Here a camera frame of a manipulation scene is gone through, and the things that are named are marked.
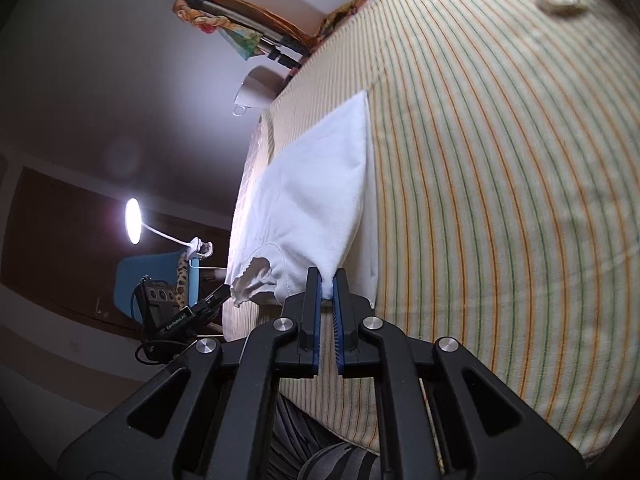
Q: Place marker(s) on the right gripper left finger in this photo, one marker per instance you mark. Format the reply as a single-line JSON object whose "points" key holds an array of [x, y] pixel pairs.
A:
{"points": [[299, 357]]}

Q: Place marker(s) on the blue chair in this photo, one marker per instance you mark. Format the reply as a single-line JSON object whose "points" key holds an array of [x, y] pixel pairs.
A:
{"points": [[135, 273]]}

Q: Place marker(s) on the colourful floral scarf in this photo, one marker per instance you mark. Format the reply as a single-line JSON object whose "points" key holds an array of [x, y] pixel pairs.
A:
{"points": [[244, 40]]}

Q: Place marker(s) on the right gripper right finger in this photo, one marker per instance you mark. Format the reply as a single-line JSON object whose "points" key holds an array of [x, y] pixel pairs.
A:
{"points": [[354, 356]]}

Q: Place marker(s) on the pink checked bedspread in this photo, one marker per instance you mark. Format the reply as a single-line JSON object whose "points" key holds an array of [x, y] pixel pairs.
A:
{"points": [[238, 322]]}

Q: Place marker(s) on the yellow striped cloth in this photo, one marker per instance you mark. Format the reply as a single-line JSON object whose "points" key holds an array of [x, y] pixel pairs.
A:
{"points": [[506, 150]]}

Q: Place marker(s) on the white mug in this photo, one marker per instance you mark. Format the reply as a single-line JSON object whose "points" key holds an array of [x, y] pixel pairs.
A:
{"points": [[258, 90]]}

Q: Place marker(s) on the white t-shirt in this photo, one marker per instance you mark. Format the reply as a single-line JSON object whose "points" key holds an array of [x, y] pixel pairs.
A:
{"points": [[314, 207]]}

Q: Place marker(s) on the white clip desk lamp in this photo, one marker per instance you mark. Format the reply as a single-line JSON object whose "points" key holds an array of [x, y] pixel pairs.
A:
{"points": [[134, 225]]}

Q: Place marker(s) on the folded silver tripod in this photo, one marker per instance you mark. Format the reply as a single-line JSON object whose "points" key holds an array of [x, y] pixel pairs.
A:
{"points": [[274, 53]]}

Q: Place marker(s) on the orange patterned fabric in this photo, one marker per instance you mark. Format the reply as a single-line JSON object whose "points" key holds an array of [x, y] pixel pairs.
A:
{"points": [[272, 27]]}

